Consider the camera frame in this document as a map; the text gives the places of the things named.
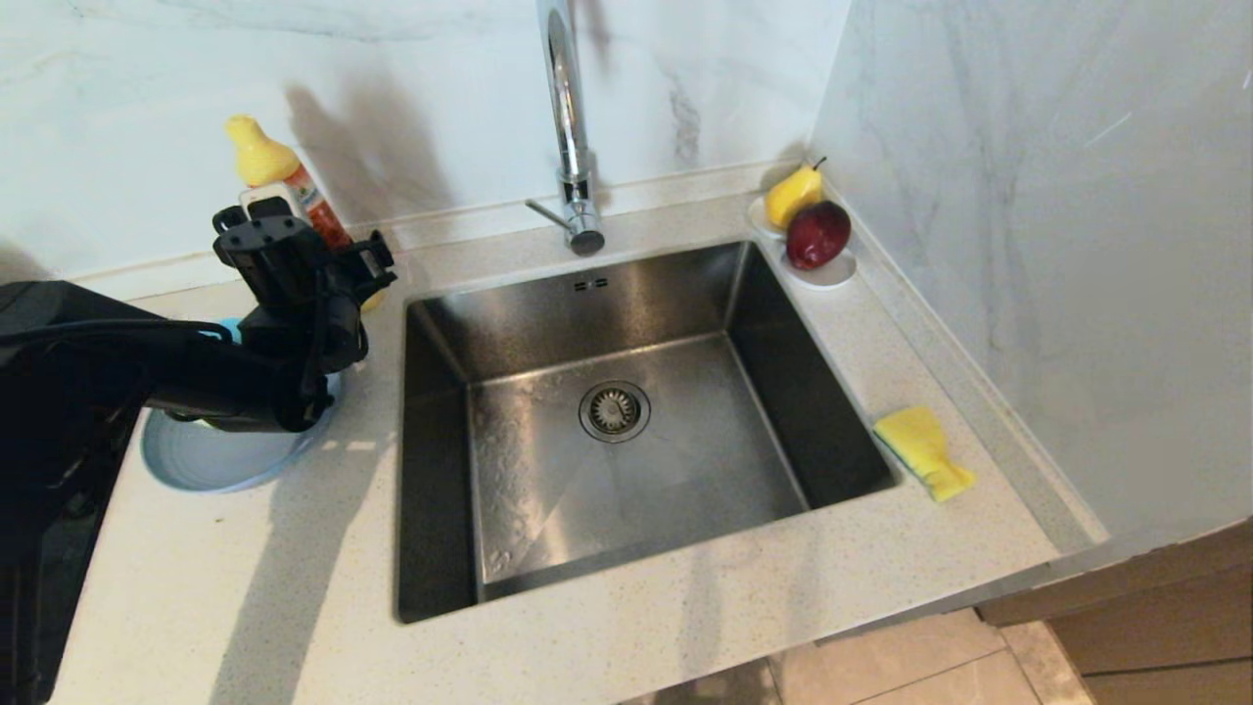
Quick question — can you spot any stainless steel sink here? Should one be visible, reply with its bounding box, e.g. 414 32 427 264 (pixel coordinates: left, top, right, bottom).
396 240 902 625

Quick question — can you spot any orange dish soap bottle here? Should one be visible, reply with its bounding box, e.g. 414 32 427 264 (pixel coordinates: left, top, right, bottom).
224 115 388 314

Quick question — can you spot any dark red apple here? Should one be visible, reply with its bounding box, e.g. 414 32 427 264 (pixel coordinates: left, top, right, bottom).
785 201 853 272

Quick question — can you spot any yellow pear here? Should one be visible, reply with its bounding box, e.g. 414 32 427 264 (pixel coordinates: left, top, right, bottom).
764 157 828 231

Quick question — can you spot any wooden cabinet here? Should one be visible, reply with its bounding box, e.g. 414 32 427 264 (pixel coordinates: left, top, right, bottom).
974 517 1253 705

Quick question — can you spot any metal sink drain strainer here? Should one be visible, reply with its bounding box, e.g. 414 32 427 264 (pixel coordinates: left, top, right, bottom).
579 381 652 445

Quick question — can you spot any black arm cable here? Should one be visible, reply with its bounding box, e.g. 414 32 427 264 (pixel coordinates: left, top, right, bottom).
0 318 241 346

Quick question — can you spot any chrome faucet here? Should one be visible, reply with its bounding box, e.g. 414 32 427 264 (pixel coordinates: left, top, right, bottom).
525 0 606 258

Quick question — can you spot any blue-grey plate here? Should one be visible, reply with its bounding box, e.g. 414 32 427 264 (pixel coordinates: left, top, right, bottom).
140 377 344 494

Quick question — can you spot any yellow sponge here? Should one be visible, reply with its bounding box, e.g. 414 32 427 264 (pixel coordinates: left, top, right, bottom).
873 405 977 503

